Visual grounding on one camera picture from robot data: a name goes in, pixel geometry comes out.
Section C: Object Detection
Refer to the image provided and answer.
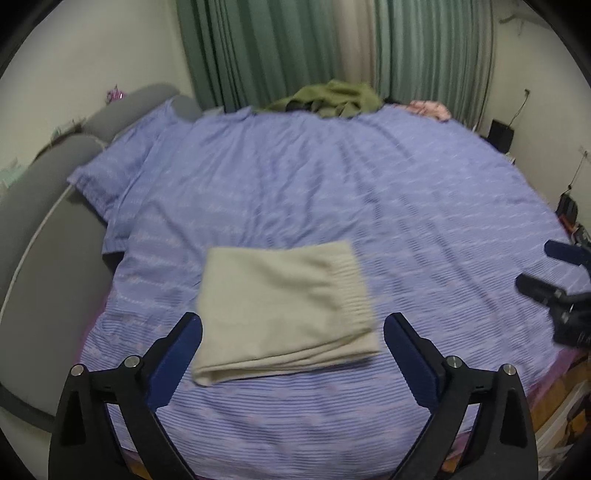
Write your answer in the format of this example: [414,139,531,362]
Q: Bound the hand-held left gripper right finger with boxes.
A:
[383,312,539,480]

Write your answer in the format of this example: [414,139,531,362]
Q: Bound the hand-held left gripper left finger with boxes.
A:
[48,312,204,480]

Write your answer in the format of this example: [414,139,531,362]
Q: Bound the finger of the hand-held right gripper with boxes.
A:
[544,239,591,269]
[515,272,573,306]

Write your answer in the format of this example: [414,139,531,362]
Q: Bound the cream pants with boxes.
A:
[191,240,382,387]

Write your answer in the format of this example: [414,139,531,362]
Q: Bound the black red equipment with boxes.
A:
[555,185,591,247]

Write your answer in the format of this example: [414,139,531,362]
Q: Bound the purple bed sheet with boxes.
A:
[76,295,575,480]

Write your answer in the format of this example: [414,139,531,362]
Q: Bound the black box speaker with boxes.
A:
[488,119,515,153]

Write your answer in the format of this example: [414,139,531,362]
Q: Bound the grey padded headboard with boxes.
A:
[0,83,203,432]

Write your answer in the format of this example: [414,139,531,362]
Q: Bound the blue striped blanket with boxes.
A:
[78,104,587,476]

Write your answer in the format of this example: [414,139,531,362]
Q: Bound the pink patterned garment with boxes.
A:
[406,99,452,123]

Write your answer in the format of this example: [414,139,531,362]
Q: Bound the blue striped pillow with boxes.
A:
[68,98,183,217]

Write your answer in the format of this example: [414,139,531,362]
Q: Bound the olive green garment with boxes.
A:
[259,79,384,120]

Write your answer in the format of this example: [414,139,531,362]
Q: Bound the beige sheer curtain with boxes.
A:
[335,0,384,93]

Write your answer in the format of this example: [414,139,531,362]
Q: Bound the black wall cable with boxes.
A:
[508,89,531,127]

